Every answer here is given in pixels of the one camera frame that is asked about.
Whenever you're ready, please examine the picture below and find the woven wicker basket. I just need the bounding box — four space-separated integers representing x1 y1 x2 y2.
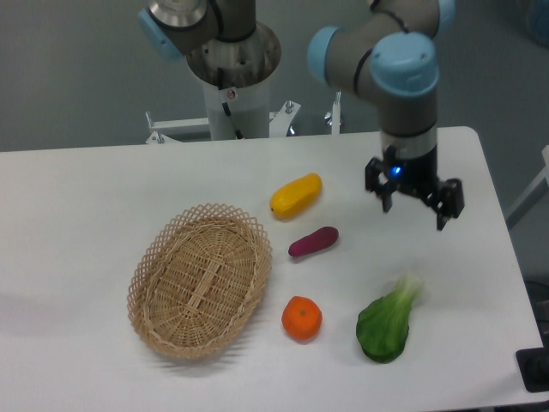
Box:
127 203 272 360

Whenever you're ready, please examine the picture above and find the orange tangerine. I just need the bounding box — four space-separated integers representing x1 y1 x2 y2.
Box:
281 296 323 342

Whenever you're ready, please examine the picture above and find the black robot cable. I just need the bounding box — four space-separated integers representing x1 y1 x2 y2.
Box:
215 67 245 141

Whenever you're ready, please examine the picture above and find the white table leg right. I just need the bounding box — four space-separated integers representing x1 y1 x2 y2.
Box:
505 146 548 230

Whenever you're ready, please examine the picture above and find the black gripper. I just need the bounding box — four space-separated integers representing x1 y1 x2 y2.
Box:
365 145 465 231

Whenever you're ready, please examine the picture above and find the purple sweet potato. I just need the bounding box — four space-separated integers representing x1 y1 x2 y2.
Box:
288 227 339 258

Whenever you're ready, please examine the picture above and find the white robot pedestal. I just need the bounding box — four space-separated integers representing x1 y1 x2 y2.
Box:
184 23 283 141

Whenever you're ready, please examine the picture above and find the yellow mango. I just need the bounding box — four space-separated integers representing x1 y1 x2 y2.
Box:
269 173 323 220

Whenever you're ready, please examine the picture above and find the black device at table edge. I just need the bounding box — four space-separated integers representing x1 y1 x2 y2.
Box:
516 348 548 393

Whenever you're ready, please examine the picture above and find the green bok choy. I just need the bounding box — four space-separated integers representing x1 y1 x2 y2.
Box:
355 274 423 364

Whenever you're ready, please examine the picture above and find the blue object top right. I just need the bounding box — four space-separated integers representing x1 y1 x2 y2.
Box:
524 0 549 46

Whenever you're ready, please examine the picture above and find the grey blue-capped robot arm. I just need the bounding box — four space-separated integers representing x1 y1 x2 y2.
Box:
138 1 464 228

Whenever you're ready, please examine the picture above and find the white metal frame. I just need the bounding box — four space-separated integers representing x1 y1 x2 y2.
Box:
144 91 347 144

